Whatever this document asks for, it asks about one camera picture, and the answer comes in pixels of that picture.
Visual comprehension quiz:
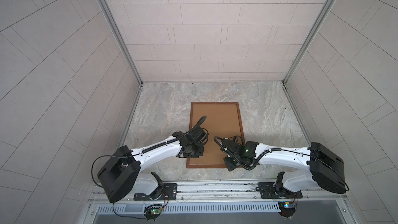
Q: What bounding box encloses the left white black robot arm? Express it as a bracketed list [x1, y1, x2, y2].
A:
[97, 116, 209, 203]

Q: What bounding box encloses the corner aluminium post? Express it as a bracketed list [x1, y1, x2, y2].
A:
[282, 0, 336, 86]
[86, 0, 143, 85]

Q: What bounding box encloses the brown wooden picture frame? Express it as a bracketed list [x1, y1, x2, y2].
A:
[186, 102, 246, 169]

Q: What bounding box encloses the left corner aluminium post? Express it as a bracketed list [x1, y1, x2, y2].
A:
[86, 0, 143, 85]

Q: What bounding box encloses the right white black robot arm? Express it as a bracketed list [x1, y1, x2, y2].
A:
[214, 136, 349, 198]

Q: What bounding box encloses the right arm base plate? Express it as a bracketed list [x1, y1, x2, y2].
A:
[256, 182, 303, 199]

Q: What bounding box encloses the aluminium mounting rail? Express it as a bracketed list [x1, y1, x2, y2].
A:
[87, 179, 348, 204]

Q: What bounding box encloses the left controller circuit board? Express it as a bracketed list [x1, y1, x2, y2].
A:
[144, 204, 163, 216]

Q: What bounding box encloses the right corner aluminium post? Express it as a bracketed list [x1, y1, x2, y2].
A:
[282, 0, 336, 86]

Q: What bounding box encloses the right controller circuit board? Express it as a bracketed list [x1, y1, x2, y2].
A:
[278, 201, 296, 218]

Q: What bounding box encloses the brown cardboard backing board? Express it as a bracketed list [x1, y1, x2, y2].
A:
[189, 103, 244, 166]

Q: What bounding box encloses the controller circuit board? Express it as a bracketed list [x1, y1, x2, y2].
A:
[278, 201, 296, 218]
[144, 204, 163, 216]

